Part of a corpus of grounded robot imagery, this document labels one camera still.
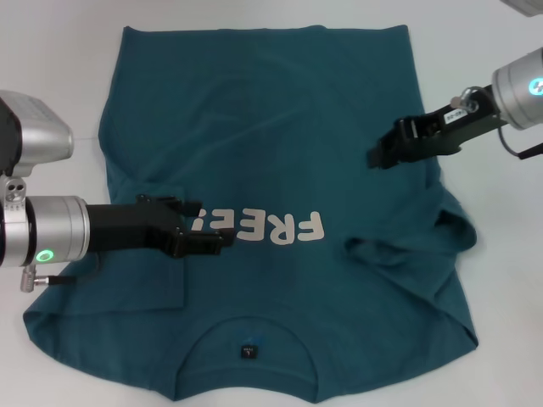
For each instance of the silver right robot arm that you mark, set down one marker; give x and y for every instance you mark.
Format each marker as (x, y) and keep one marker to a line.
(522, 89)

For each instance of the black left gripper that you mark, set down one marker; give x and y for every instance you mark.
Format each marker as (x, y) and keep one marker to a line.
(123, 229)

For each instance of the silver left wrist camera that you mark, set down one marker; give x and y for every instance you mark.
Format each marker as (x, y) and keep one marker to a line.
(36, 129)

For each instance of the blue shirt with FREE print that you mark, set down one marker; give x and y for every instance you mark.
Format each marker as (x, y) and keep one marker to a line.
(275, 127)

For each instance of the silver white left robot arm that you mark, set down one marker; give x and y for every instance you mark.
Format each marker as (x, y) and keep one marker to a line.
(42, 231)

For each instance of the silver camera mount bracket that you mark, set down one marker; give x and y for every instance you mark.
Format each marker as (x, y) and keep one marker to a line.
(12, 188)

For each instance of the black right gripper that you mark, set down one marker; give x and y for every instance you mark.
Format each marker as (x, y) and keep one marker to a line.
(454, 127)

